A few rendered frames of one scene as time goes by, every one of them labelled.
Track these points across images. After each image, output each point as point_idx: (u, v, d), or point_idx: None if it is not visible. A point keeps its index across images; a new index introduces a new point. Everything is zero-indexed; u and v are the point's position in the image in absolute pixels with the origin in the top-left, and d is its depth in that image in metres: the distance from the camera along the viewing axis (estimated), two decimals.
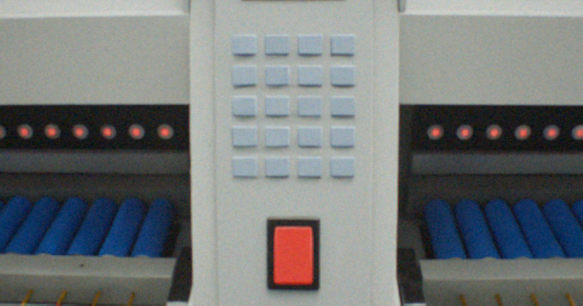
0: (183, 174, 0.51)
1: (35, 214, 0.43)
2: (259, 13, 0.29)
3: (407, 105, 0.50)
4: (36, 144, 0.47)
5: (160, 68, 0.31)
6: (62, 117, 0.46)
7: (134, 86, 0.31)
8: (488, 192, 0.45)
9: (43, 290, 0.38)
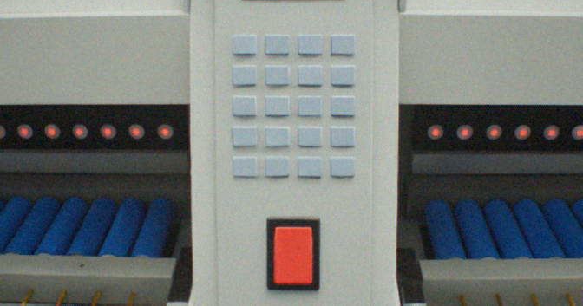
0: (183, 174, 0.51)
1: (35, 214, 0.43)
2: (259, 13, 0.29)
3: (407, 105, 0.50)
4: (36, 144, 0.47)
5: (160, 68, 0.31)
6: (62, 117, 0.46)
7: (134, 86, 0.31)
8: (488, 192, 0.45)
9: (43, 290, 0.38)
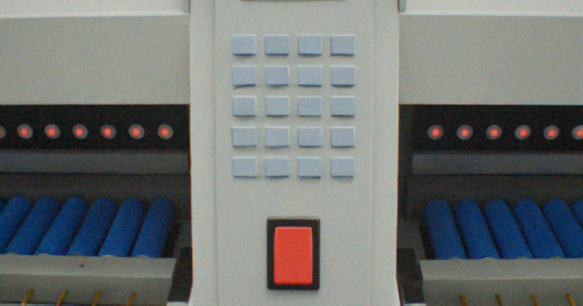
0: (183, 174, 0.51)
1: (35, 214, 0.43)
2: (259, 13, 0.29)
3: (407, 105, 0.50)
4: (36, 144, 0.47)
5: (160, 68, 0.31)
6: (62, 117, 0.46)
7: (134, 86, 0.31)
8: (488, 192, 0.45)
9: (43, 290, 0.38)
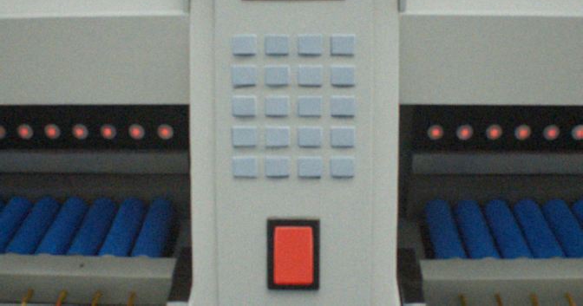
0: (183, 174, 0.51)
1: (35, 214, 0.43)
2: (259, 13, 0.29)
3: (407, 105, 0.50)
4: (36, 144, 0.47)
5: (160, 68, 0.31)
6: (62, 117, 0.46)
7: (134, 86, 0.31)
8: (488, 192, 0.45)
9: (43, 290, 0.38)
